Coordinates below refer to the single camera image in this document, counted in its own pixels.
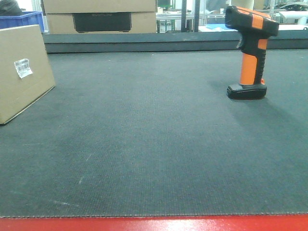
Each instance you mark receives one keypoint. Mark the white barcode label sticker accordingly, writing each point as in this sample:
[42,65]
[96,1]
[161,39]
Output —
[23,68]

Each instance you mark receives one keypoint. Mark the large cardboard box black print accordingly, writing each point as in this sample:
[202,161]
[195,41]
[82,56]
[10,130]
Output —
[141,22]

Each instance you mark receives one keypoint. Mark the brown cardboard package box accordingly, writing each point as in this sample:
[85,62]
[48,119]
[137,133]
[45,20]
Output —
[18,94]

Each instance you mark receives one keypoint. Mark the dark grey table mat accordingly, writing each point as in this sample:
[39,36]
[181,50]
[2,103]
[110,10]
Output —
[154,134]

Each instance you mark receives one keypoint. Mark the blue plastic crate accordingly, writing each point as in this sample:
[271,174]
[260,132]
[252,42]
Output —
[26,19]

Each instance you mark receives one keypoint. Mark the red table edge strip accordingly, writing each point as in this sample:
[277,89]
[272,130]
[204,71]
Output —
[207,223]

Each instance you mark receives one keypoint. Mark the upper stacked cardboard box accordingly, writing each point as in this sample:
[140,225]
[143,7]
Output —
[98,6]

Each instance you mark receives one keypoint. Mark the dark grey raised table ledge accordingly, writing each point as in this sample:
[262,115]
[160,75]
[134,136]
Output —
[167,42]

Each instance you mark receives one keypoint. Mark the orange black barcode scanner gun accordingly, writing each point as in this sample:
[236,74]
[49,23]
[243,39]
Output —
[255,29]

